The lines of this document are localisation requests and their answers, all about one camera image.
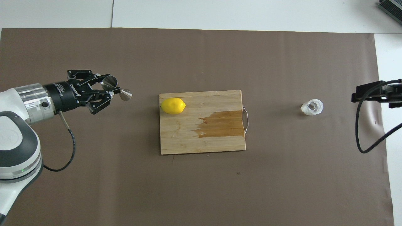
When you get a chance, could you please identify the brown paper table mat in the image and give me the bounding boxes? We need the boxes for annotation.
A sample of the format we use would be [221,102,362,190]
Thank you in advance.
[0,28,395,226]

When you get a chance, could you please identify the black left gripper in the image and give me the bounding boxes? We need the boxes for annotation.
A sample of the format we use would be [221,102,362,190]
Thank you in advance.
[44,69,122,115]

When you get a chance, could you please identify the wooden cutting board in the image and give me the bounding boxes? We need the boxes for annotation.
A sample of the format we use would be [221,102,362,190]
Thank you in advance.
[159,90,250,155]

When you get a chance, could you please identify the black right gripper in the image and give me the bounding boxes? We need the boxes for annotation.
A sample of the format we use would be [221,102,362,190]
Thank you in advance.
[351,81,402,109]

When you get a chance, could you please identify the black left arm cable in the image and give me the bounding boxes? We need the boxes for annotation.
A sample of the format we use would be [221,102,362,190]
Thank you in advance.
[42,110,76,172]

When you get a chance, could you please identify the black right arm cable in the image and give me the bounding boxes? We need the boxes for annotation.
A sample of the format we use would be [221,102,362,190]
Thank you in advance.
[355,78,402,154]

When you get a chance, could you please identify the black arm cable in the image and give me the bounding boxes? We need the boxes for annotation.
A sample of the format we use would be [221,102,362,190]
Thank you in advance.
[42,110,76,172]
[355,78,402,154]

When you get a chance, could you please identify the steel double jigger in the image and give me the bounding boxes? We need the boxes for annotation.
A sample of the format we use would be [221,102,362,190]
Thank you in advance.
[101,75,133,101]

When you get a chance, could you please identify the yellow lemon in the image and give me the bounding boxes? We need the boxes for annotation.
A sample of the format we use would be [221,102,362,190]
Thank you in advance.
[160,98,186,115]

